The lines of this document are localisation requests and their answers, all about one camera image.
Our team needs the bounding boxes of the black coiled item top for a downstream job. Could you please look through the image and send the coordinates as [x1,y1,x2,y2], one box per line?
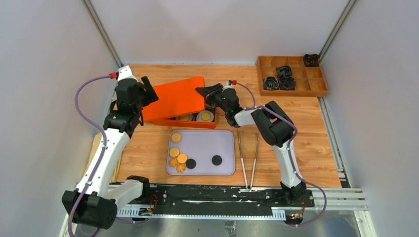
[276,65,293,78]

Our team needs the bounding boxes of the black sandwich cookie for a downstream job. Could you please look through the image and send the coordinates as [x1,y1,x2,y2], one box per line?
[185,158,197,169]
[211,155,222,166]

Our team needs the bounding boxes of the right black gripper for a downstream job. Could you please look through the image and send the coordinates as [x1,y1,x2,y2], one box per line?
[196,83,230,114]

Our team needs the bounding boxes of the round yellow biscuit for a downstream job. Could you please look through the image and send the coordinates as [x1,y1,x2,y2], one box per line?
[179,115,190,121]
[170,132,181,143]
[201,112,211,121]
[176,154,188,164]
[169,147,180,158]

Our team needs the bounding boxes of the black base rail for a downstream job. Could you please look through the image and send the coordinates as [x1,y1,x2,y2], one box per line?
[98,183,369,221]

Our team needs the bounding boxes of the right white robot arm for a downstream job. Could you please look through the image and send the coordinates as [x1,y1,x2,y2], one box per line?
[195,80,306,206]

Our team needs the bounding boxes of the swirl butter cookie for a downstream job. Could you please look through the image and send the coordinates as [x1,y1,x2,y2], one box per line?
[169,158,179,167]
[176,163,186,173]

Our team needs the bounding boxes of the yellow cloth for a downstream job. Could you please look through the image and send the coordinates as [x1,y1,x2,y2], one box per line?
[84,133,122,183]

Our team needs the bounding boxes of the white paper cup liner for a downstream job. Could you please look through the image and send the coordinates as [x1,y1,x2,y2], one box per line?
[175,114,193,121]
[196,110,214,122]

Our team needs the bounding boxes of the black coiled item left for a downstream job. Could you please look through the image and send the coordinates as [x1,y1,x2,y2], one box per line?
[263,76,279,91]

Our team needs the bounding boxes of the wooden compartment organizer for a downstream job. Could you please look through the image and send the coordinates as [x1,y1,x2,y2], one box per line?
[256,56,329,97]

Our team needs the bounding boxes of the lavender cookie tray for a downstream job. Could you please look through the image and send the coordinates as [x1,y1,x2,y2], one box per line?
[166,130,236,176]

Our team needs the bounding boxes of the orange box lid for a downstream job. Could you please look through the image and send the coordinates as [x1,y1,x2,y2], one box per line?
[143,76,205,122]

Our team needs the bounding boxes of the black coiled item right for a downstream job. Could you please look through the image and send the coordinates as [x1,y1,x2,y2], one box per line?
[279,77,296,90]

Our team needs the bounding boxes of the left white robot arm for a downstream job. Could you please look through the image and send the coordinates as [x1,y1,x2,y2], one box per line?
[62,66,158,232]

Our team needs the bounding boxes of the orange cookie box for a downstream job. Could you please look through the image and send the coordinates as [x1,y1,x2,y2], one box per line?
[152,109,217,129]

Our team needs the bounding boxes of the black coiled item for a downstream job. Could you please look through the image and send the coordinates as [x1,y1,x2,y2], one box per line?
[279,77,296,90]
[263,76,279,91]
[276,65,293,78]

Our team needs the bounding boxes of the metal tongs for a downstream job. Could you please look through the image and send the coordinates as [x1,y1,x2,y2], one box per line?
[237,130,260,191]

